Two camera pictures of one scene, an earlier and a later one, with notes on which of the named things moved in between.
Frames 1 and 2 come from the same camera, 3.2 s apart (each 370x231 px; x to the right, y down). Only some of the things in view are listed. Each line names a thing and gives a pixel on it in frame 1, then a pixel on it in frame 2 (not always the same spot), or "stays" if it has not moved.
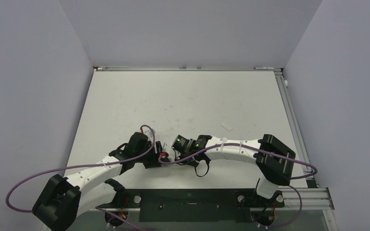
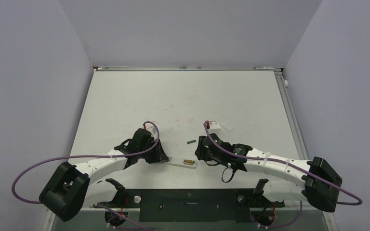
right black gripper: [194, 163] to [201, 152]
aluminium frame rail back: [116, 69] stays
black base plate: [221, 206] stays
